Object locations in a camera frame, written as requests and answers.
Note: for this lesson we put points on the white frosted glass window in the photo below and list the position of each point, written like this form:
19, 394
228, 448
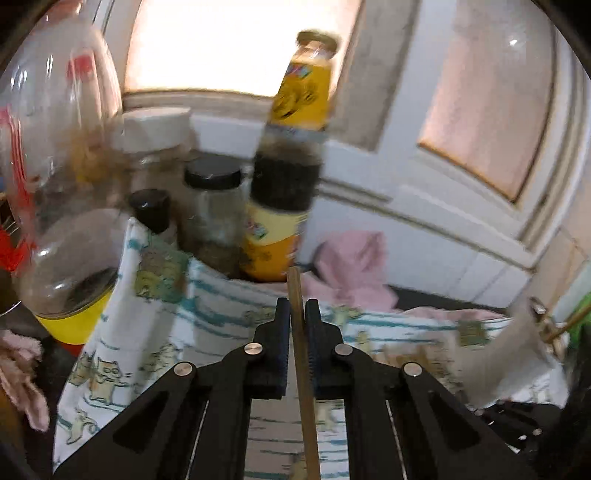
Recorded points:
485, 92

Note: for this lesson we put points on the pink cloth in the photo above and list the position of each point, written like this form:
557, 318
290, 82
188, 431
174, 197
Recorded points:
355, 267

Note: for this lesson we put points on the clear plastic bottle red label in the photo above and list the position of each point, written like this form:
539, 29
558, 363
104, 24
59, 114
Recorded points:
55, 138

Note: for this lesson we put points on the glass jar with black lid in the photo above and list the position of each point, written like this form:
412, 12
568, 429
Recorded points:
212, 217

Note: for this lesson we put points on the yellow label sauce bottle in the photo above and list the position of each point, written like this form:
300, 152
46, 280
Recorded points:
286, 184

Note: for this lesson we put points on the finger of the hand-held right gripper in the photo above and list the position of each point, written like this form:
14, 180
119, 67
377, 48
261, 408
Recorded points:
512, 427

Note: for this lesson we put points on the glass jar with white lid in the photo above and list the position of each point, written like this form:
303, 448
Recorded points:
157, 129

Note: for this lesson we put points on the small black cap bottle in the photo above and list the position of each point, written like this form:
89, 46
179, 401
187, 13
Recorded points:
150, 207

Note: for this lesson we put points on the wooden chopstick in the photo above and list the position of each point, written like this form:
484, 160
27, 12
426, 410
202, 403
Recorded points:
570, 321
300, 323

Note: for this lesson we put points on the yellow plastic container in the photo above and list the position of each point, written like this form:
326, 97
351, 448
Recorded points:
69, 325

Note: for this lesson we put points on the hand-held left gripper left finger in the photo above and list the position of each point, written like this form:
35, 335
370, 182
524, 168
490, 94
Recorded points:
281, 350

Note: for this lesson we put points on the pink rag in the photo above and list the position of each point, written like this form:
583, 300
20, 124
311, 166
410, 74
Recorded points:
23, 369

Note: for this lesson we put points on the white cat print cloth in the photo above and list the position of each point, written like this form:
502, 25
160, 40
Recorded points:
207, 314

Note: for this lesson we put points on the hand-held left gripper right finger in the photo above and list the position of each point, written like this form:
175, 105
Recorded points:
313, 350

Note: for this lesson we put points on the green plastic object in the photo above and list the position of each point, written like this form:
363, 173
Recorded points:
584, 302

